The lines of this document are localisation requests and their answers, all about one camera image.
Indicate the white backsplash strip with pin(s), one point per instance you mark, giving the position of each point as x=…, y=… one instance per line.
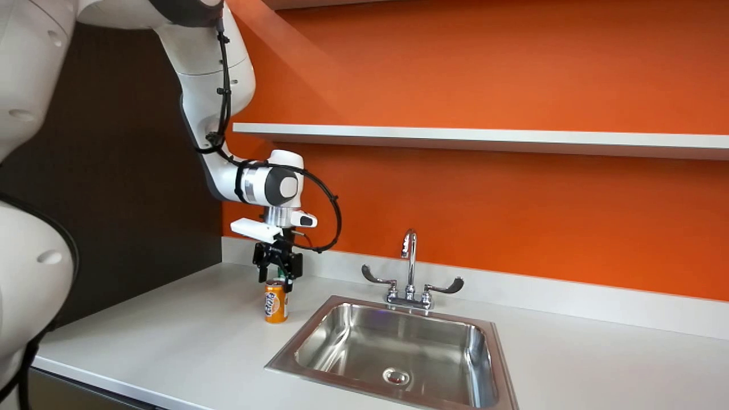
x=576, y=297

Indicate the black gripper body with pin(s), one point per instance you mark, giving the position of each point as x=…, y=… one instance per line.
x=278, y=254

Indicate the white wall shelf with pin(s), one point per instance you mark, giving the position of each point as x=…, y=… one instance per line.
x=485, y=140

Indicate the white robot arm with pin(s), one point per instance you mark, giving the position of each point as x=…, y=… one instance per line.
x=205, y=68

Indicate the stainless steel sink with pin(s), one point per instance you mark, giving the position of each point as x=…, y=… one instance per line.
x=395, y=354

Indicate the chrome faucet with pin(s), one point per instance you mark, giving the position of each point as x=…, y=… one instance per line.
x=411, y=280

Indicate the orange soda can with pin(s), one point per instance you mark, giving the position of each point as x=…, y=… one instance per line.
x=276, y=303

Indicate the dark wood cabinet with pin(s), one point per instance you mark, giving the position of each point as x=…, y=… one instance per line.
x=128, y=173

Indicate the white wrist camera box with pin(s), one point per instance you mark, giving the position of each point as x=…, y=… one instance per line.
x=263, y=228

